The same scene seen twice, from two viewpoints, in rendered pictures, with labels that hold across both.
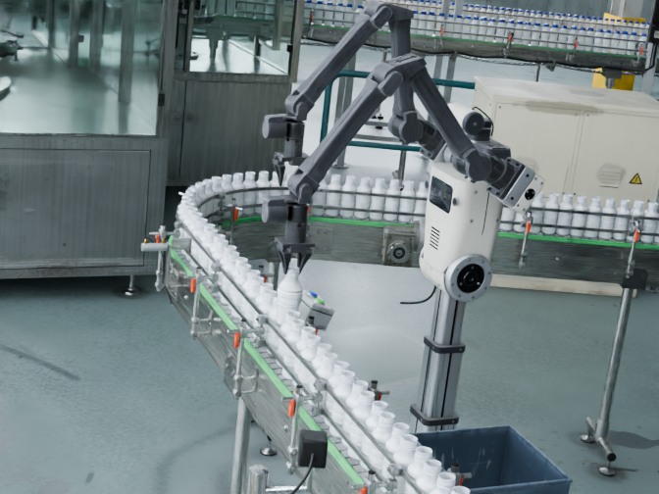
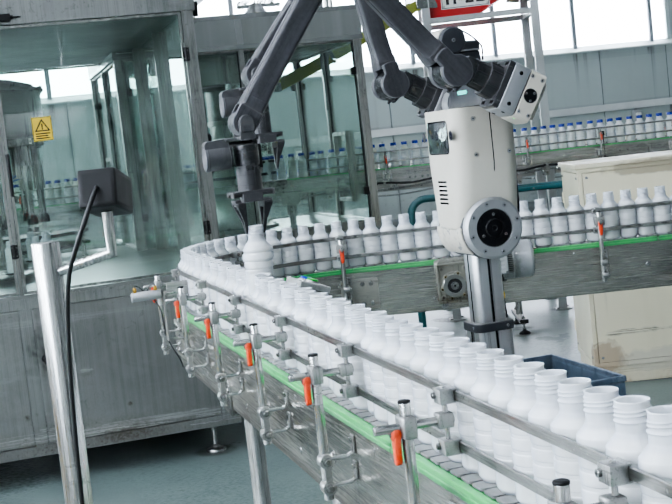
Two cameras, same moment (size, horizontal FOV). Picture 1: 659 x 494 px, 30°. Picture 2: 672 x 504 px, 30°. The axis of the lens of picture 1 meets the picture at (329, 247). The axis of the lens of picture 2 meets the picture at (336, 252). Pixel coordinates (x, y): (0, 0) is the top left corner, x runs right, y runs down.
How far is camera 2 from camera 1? 1.11 m
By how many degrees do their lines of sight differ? 15
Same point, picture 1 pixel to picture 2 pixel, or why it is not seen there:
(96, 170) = (151, 315)
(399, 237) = (451, 267)
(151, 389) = not seen: outside the picture
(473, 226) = (480, 161)
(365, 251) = (420, 297)
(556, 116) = (652, 175)
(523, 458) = not seen: hidden behind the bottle
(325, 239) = (371, 292)
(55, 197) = (111, 352)
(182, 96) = not seen: hidden behind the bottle
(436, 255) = (449, 210)
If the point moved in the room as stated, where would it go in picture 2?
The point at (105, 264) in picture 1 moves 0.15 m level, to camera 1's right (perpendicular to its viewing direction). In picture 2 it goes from (179, 418) to (210, 416)
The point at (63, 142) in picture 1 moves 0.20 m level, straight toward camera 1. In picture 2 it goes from (109, 290) to (106, 295)
